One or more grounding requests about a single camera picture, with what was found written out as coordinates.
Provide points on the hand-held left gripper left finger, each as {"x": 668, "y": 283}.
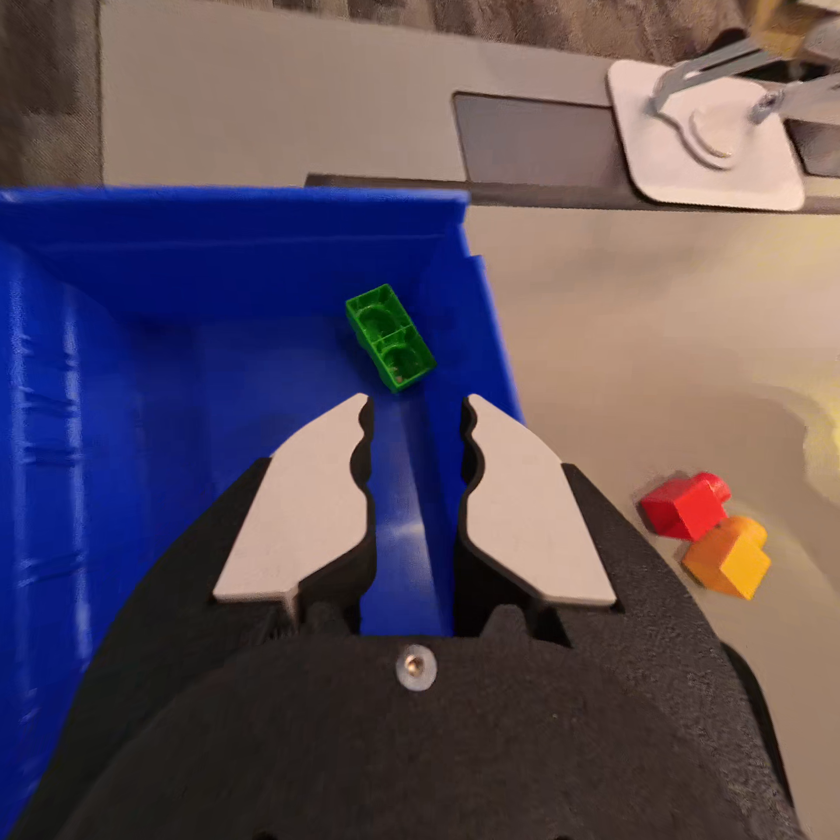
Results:
{"x": 302, "y": 512}

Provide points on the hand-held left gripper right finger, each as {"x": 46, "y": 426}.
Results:
{"x": 531, "y": 518}

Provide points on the red toy block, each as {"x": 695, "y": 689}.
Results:
{"x": 682, "y": 508}

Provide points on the blue plastic bin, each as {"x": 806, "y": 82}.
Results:
{"x": 164, "y": 394}

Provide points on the green two-stud toy block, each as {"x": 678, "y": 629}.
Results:
{"x": 390, "y": 338}

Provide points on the orange toy block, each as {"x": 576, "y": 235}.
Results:
{"x": 728, "y": 558}

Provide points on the grey desk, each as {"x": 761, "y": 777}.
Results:
{"x": 590, "y": 315}

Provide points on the white stand base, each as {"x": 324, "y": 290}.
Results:
{"x": 669, "y": 164}

